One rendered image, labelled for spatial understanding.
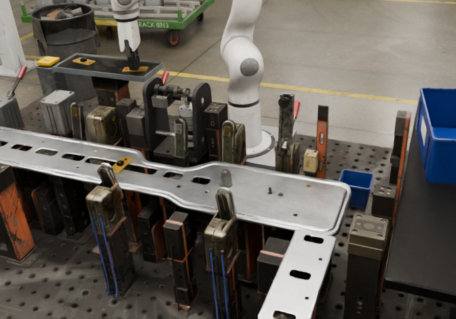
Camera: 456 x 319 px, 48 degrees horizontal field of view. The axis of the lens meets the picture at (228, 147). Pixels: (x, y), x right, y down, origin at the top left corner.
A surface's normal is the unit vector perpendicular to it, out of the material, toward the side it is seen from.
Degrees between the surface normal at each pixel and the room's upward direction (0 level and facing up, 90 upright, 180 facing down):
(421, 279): 0
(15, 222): 90
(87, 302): 0
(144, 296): 0
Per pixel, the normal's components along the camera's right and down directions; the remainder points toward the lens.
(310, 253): -0.06, -0.86
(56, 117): -0.37, 0.50
